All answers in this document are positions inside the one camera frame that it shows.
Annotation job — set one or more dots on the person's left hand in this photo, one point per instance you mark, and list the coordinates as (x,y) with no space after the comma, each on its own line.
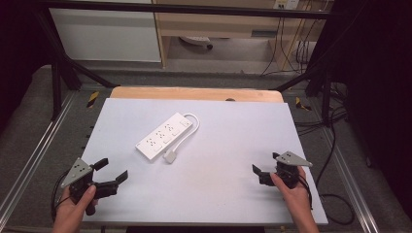
(69,213)

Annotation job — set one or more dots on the person's right hand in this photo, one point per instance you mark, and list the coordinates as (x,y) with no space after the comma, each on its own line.
(296,195)

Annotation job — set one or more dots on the white power strip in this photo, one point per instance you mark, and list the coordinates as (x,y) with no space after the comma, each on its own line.
(163,136)

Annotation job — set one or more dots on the yellow black tape strip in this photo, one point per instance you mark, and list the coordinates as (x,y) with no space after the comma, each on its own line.
(93,99)
(302,104)

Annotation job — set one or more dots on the grey power strip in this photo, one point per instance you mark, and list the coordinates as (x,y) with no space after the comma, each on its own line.
(196,40)

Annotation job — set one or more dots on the white cabinet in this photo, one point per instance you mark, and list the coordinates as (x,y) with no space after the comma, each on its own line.
(107,32)

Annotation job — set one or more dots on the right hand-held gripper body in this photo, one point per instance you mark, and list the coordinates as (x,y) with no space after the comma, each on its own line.
(289,171)

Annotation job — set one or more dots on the black metal frame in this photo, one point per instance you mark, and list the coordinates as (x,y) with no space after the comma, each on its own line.
(181,9)

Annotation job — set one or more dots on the white power plug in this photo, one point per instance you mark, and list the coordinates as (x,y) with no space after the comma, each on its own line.
(169,157)

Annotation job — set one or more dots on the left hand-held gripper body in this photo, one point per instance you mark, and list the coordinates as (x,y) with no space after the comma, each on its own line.
(77,173)

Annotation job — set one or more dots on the white wall socket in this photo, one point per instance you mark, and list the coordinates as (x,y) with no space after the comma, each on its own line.
(286,4)

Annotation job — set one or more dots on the aluminium rail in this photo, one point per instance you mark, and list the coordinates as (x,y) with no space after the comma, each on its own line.
(35,152)
(350,181)

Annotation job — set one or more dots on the wooden table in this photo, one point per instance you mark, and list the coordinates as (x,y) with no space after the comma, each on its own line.
(194,94)

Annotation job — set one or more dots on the black curtain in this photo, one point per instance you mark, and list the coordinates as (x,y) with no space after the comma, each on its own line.
(19,55)
(379,97)

